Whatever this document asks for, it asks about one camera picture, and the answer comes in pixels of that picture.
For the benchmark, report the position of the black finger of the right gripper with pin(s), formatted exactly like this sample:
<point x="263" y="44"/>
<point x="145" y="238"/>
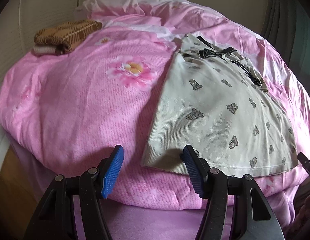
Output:
<point x="304" y="161"/>

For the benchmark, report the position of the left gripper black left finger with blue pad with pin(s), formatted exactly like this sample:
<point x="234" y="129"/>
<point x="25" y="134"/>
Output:
<point x="71" y="204"/>

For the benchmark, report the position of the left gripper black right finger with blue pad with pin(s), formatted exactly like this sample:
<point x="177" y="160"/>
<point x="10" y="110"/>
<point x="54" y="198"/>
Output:
<point x="252" y="216"/>

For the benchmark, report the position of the white polo shirt printed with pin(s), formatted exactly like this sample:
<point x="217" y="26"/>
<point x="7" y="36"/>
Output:
<point x="214" y="100"/>

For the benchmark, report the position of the pink floral duvet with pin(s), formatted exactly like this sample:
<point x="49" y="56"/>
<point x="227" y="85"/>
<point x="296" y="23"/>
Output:
<point x="70" y="110"/>

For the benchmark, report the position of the green curtain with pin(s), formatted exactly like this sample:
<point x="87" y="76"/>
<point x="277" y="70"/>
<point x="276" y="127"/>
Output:
<point x="287" y="28"/>

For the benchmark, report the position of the beige folded garment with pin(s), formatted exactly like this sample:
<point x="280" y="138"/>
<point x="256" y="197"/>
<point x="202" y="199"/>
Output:
<point x="41" y="50"/>

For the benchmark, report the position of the brown checked folded garment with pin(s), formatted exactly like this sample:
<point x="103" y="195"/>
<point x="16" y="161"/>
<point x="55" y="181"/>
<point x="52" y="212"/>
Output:
<point x="67" y="36"/>

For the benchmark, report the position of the beige padded headboard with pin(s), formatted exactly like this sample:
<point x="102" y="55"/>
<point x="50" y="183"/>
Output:
<point x="21" y="19"/>

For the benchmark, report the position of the pink white pillow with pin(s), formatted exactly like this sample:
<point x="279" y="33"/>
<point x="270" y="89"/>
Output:
<point x="179" y="16"/>

